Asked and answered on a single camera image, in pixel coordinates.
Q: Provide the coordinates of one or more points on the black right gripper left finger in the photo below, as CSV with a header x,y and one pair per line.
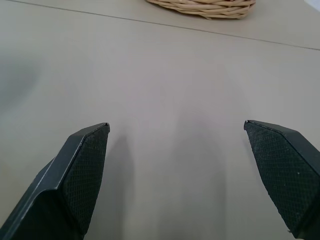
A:
x,y
75,180

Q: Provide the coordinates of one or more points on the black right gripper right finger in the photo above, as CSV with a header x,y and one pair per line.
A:
x,y
282,170

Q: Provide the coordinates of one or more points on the woven wicker basket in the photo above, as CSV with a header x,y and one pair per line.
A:
x,y
203,7

